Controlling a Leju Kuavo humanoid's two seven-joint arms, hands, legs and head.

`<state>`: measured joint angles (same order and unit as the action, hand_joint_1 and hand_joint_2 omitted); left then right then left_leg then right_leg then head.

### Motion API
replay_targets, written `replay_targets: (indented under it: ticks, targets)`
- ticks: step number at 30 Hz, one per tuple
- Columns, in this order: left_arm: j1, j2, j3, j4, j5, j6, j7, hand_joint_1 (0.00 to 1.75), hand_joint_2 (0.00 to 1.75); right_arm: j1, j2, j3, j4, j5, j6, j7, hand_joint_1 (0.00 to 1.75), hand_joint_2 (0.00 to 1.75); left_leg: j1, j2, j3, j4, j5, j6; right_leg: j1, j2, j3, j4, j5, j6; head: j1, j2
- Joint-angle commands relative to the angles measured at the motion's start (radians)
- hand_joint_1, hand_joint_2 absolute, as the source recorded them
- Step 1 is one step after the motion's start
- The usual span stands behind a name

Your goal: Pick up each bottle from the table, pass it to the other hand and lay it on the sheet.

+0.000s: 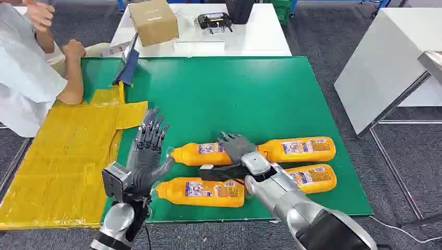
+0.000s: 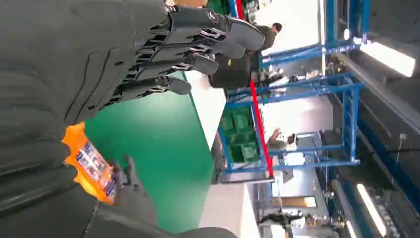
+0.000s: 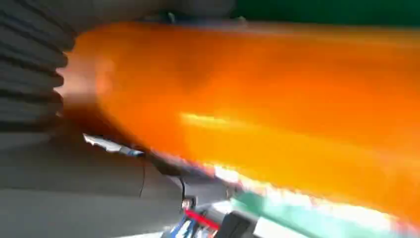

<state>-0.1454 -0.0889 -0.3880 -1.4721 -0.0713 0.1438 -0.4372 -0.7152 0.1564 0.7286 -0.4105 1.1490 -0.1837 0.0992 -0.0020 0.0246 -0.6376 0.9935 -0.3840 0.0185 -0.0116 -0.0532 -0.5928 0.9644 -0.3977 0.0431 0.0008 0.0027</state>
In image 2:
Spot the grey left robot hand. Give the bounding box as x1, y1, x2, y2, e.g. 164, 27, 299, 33
0, 0, 265, 238

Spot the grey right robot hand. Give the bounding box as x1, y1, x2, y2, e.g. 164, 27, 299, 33
112, 154, 159, 228

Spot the orange drink bottle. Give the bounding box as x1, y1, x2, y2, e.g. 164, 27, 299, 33
61, 122, 116, 206

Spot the green table mat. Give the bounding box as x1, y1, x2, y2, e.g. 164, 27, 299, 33
83, 71, 216, 235

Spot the white table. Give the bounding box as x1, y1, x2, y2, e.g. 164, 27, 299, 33
199, 182, 262, 238
184, 70, 228, 150

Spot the green plastic crate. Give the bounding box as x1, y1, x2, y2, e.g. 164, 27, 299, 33
229, 144, 246, 164
241, 142, 261, 164
232, 109, 253, 134
219, 115, 236, 135

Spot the brown cardboard box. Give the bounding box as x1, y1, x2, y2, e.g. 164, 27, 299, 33
165, 0, 208, 8

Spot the red bar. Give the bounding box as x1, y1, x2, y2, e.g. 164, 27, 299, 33
235, 0, 275, 179

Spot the person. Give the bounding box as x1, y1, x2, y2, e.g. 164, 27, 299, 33
266, 127, 298, 152
209, 22, 283, 89

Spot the blue metal rack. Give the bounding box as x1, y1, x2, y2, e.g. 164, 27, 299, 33
217, 39, 368, 176

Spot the ceiling light panel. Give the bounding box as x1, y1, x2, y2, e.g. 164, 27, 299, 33
356, 182, 388, 238
359, 41, 418, 79

